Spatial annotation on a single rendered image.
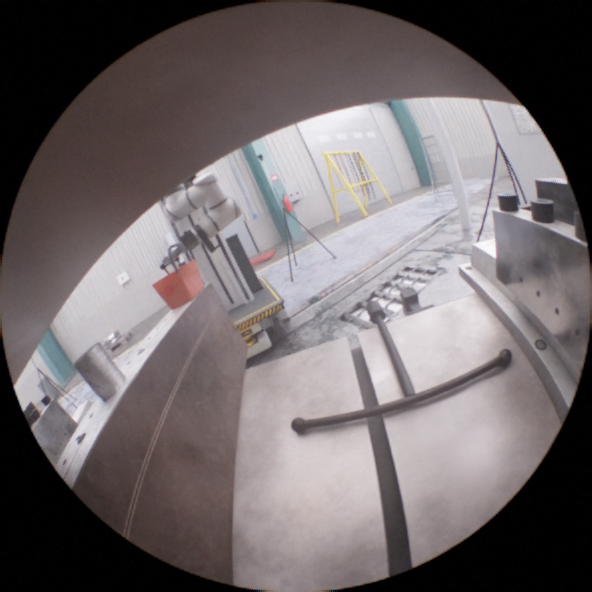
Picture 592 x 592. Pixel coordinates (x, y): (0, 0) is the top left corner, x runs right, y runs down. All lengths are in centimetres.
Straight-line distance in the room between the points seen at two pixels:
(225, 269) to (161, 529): 154
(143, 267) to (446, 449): 738
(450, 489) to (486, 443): 13
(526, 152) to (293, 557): 299
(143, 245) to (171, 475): 707
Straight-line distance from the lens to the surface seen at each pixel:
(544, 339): 73
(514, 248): 63
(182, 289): 77
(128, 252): 748
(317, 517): 52
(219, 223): 79
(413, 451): 53
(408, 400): 55
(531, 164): 272
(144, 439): 44
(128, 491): 42
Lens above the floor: 81
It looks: 21 degrees down
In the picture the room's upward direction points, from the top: 24 degrees counter-clockwise
